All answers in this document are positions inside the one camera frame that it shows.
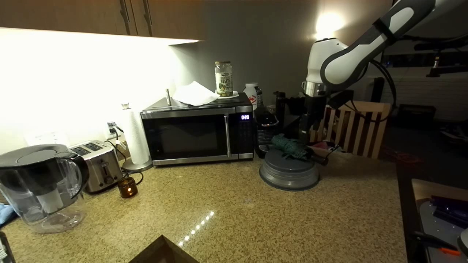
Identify dark blue box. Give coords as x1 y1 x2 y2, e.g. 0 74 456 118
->
429 194 468 229

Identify glass jar with label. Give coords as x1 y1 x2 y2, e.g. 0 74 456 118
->
213 60 233 98

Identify small amber glass mug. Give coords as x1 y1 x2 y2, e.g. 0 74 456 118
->
115 169 146 200

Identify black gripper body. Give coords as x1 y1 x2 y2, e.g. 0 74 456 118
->
305 95 331 125

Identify wooden upper cabinets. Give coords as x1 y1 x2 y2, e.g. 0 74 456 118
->
0 0 201 41

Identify grey round microwave cover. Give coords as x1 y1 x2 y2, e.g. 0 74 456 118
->
257 147 321 191

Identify clear water filter pitcher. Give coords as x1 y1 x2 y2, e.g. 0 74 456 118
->
0 143 90 233

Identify glowing lamp on stand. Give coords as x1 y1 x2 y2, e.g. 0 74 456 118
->
311 10 347 42

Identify black coffee machine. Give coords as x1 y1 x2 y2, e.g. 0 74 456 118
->
252 90 305 159

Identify white paper sheet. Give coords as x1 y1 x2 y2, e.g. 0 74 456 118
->
171 80 220 108

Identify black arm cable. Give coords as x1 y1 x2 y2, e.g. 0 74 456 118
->
349 58 399 124

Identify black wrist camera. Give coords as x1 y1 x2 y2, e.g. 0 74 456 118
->
326 89 356 112

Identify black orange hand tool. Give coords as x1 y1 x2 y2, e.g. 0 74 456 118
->
413 230 462 258

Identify dark low cabinet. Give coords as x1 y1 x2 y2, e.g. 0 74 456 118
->
393 102 437 128

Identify black tall speaker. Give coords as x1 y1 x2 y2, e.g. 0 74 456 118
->
369 76 386 103

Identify white plastic bottle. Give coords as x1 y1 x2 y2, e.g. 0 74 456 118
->
241 81 261 111

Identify wooden tool tray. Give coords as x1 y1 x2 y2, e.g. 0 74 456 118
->
410 176 468 263

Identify pink red bag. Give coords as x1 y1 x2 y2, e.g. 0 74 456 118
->
305 140 342 165

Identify metal cabinet handle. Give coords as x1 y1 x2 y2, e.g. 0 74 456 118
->
118 0 131 35

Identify small white plate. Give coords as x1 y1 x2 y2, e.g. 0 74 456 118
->
213 89 239 100

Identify wooden slat-back chair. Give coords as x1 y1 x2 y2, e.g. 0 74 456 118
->
311 99 391 160

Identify black silver microwave oven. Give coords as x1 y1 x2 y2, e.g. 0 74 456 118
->
138 92 255 168

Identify wall outlet with plug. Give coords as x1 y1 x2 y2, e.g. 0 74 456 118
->
105 121 125 143

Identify white paper towel roll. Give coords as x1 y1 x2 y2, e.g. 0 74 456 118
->
118 100 153 172

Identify silver two-slot toaster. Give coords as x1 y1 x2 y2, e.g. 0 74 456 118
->
70 138 122 194

